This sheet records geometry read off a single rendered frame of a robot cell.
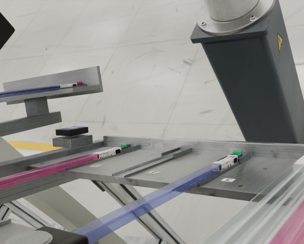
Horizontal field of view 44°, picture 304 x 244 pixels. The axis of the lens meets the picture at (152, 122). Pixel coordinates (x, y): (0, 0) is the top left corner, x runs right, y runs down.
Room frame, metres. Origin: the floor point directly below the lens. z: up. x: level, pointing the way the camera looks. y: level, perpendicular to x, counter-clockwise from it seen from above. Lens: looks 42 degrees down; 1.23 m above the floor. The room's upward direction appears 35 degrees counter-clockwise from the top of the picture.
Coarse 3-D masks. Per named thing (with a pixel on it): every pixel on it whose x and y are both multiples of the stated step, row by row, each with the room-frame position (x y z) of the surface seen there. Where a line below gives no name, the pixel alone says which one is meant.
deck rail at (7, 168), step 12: (96, 144) 0.59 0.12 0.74; (36, 156) 0.52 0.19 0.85; (48, 156) 0.53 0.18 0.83; (60, 156) 0.54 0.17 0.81; (0, 168) 0.48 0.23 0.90; (12, 168) 0.49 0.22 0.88; (24, 168) 0.50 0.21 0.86; (36, 180) 0.50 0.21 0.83; (48, 180) 0.51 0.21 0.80; (60, 180) 0.52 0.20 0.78; (72, 180) 0.53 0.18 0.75; (0, 192) 0.46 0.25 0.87; (12, 192) 0.47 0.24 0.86; (24, 192) 0.48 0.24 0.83; (36, 192) 0.49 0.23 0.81; (0, 204) 0.45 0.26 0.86
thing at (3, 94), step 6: (78, 84) 0.82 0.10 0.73; (18, 90) 0.72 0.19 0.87; (24, 90) 0.73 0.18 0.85; (30, 90) 0.74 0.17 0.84; (36, 90) 0.74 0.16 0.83; (42, 90) 0.75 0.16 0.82; (48, 90) 0.76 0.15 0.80; (54, 90) 0.77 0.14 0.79; (0, 96) 0.69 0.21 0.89; (6, 96) 0.70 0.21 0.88
